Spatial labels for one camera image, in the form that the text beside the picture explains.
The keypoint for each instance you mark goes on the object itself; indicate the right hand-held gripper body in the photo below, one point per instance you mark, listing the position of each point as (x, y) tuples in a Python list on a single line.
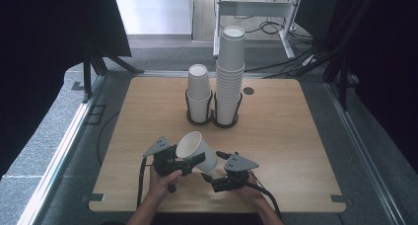
[(238, 165)]

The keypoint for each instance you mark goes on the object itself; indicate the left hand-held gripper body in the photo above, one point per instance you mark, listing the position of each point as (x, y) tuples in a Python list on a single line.
[(164, 164)]

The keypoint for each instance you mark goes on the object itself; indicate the white paper cup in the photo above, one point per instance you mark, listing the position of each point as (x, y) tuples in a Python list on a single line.
[(194, 146)]

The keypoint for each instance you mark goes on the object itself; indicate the short stack of paper cups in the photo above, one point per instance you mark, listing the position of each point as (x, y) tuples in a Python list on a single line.
[(198, 87)]

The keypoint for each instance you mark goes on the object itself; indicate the tall stack of paper cups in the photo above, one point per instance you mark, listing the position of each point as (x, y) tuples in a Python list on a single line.
[(230, 70)]

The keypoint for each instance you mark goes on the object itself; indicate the person's left hand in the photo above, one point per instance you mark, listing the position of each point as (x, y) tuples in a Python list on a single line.
[(159, 185)]

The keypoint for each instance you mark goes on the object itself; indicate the person's right hand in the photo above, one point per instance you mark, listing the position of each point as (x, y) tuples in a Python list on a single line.
[(253, 192)]

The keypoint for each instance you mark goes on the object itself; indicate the dark round table grommet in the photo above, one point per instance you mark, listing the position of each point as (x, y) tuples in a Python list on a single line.
[(248, 90)]

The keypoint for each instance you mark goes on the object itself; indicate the dark floor socket plate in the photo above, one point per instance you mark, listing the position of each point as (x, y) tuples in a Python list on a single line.
[(95, 114)]

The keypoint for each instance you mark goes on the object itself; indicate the black metal stand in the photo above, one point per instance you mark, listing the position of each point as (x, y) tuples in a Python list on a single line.
[(343, 87), (87, 80)]

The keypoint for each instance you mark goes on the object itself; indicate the dark curtain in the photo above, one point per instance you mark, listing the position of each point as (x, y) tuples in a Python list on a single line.
[(39, 54), (387, 70)]

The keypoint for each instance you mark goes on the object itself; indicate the aluminium floor rail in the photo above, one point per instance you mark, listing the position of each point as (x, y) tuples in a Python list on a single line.
[(55, 159), (364, 154)]

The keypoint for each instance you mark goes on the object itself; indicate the white metal desk frame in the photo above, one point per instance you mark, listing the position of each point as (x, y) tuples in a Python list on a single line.
[(253, 8)]

